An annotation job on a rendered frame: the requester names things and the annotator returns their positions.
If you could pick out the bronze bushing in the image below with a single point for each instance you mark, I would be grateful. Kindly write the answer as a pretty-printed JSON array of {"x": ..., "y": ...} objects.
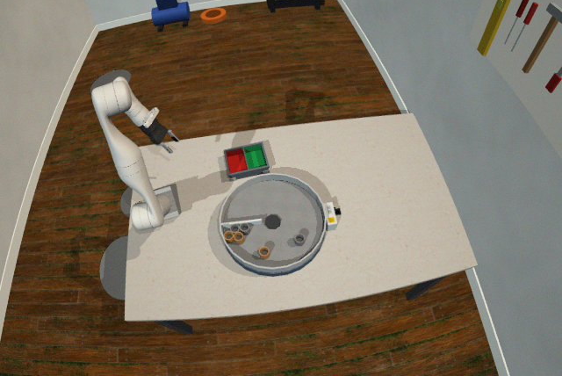
[
  {"x": 227, "y": 234},
  {"x": 264, "y": 249},
  {"x": 239, "y": 241}
]

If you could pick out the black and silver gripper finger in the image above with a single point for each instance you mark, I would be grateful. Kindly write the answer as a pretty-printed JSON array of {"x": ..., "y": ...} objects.
[
  {"x": 172, "y": 136},
  {"x": 167, "y": 148}
]

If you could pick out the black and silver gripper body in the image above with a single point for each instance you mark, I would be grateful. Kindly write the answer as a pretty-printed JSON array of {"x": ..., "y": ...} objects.
[{"x": 156, "y": 132}]

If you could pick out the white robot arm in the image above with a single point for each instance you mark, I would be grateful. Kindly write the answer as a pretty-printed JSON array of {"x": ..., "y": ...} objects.
[{"x": 112, "y": 99}]

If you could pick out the grey crate with red and green compartments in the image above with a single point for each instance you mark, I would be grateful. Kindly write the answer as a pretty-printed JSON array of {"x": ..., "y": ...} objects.
[{"x": 257, "y": 162}]

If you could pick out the grey round turntable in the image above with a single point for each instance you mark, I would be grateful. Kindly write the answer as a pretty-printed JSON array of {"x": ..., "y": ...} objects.
[{"x": 276, "y": 207}]

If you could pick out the grey metal sleeve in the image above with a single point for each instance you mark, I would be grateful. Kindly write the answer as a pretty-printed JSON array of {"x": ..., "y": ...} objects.
[
  {"x": 299, "y": 236},
  {"x": 233, "y": 226},
  {"x": 245, "y": 225}
]

